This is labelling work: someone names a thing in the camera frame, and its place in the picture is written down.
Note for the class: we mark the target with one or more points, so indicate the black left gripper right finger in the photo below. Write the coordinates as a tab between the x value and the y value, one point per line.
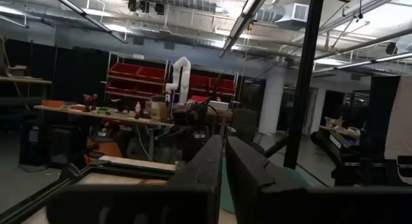
248	172

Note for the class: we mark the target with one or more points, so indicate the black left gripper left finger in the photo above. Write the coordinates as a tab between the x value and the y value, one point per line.
202	169

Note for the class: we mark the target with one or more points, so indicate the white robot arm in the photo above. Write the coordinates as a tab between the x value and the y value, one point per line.
183	76

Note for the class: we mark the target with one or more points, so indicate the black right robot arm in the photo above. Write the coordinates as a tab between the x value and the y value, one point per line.
351	166

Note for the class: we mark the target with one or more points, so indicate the cardboard box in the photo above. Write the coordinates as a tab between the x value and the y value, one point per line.
157	109

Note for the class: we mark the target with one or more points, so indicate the white round column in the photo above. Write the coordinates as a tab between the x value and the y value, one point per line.
272	101

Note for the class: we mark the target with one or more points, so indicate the metal rack with red bins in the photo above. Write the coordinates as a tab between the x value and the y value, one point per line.
135	76
222	84

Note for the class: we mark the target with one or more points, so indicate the orange shop vacuum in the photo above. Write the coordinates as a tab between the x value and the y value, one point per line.
106	147

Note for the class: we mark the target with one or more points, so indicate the long wooden workbench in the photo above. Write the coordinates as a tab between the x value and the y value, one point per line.
96	114

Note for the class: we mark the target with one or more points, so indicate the long ceiling light fixture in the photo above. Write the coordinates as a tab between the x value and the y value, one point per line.
93	19
239	24
367	61

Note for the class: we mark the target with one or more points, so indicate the white fabric panel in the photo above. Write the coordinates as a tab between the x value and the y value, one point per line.
400	121

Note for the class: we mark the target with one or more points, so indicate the white ceiling air vent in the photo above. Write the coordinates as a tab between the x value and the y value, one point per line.
294	14

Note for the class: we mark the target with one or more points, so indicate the black cabinet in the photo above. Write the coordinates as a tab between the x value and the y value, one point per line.
30	143

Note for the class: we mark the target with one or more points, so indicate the wooden wall shelf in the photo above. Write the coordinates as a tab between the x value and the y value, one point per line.
22	80

